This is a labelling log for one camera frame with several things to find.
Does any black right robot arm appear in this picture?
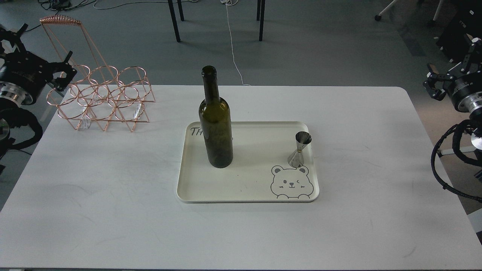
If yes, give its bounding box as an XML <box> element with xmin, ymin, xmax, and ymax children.
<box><xmin>423</xmin><ymin>37</ymin><xmax>482</xmax><ymax>166</ymax></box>

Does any black table leg right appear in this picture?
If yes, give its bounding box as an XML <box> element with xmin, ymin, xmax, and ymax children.
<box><xmin>256</xmin><ymin>0</ymin><xmax>266</xmax><ymax>42</ymax></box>

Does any cream bear serving tray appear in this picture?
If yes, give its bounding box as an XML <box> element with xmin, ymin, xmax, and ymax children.
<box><xmin>177</xmin><ymin>122</ymin><xmax>320</xmax><ymax>204</ymax></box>

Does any dark green wine bottle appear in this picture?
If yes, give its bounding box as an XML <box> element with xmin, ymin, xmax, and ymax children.
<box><xmin>198</xmin><ymin>65</ymin><xmax>233</xmax><ymax>168</ymax></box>

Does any black equipment at top right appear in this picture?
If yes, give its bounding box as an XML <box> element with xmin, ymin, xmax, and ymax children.
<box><xmin>436</xmin><ymin>0</ymin><xmax>482</xmax><ymax>62</ymax></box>

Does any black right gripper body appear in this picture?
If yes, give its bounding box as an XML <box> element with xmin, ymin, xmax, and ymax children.
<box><xmin>441</xmin><ymin>66</ymin><xmax>476</xmax><ymax>100</ymax></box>

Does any black cable bundle on floor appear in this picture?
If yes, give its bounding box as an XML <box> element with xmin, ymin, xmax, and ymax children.
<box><xmin>38</xmin><ymin>0</ymin><xmax>96</xmax><ymax>11</ymax></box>

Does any black table leg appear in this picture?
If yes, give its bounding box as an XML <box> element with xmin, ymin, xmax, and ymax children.
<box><xmin>167</xmin><ymin>0</ymin><xmax>185</xmax><ymax>43</ymax></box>
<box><xmin>256</xmin><ymin>0</ymin><xmax>266</xmax><ymax>42</ymax></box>

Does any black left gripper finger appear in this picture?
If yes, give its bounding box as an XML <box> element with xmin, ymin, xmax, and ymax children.
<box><xmin>49</xmin><ymin>51</ymin><xmax>73</xmax><ymax>74</ymax></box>
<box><xmin>50</xmin><ymin>67</ymin><xmax>78</xmax><ymax>91</ymax></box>

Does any white floor cable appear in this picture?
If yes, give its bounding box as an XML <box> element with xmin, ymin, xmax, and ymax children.
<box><xmin>220</xmin><ymin>0</ymin><xmax>252</xmax><ymax>86</ymax></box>

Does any black table leg left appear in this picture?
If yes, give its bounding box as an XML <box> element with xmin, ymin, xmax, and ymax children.
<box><xmin>167</xmin><ymin>0</ymin><xmax>185</xmax><ymax>43</ymax></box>

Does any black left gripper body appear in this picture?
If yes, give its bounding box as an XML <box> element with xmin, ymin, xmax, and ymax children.
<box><xmin>0</xmin><ymin>52</ymin><xmax>53</xmax><ymax>99</ymax></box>

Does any copper wire bottle rack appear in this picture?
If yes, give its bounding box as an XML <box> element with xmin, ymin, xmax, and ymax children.
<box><xmin>40</xmin><ymin>15</ymin><xmax>156</xmax><ymax>131</ymax></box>

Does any white chair base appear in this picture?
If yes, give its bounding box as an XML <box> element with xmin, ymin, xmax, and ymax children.
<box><xmin>374</xmin><ymin>0</ymin><xmax>447</xmax><ymax>27</ymax></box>

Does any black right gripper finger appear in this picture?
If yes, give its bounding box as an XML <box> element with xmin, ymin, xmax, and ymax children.
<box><xmin>427</xmin><ymin>63</ymin><xmax>445</xmax><ymax>82</ymax></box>
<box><xmin>423</xmin><ymin>79</ymin><xmax>446</xmax><ymax>101</ymax></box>

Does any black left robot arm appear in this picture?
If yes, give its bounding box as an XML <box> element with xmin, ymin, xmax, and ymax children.
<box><xmin>0</xmin><ymin>24</ymin><xmax>77</xmax><ymax>156</ymax></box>

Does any black corrugated cable right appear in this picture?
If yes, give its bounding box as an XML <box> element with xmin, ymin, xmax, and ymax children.
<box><xmin>430</xmin><ymin>120</ymin><xmax>482</xmax><ymax>204</ymax></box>

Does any steel double jigger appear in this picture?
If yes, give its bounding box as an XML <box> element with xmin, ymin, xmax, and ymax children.
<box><xmin>287</xmin><ymin>131</ymin><xmax>312</xmax><ymax>168</ymax></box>

